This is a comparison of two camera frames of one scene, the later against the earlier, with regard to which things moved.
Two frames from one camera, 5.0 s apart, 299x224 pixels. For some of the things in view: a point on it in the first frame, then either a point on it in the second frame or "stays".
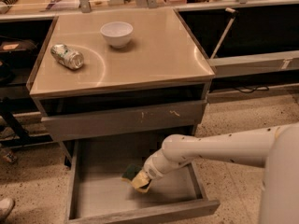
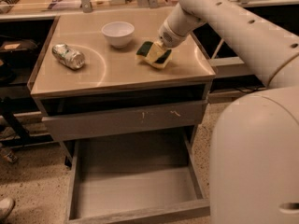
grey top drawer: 125,120 stays
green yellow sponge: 129,172 -> 154,53
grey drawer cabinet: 120,75 stays
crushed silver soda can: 67,57 stays
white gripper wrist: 151,170 -> 167,36
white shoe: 7,205 stays
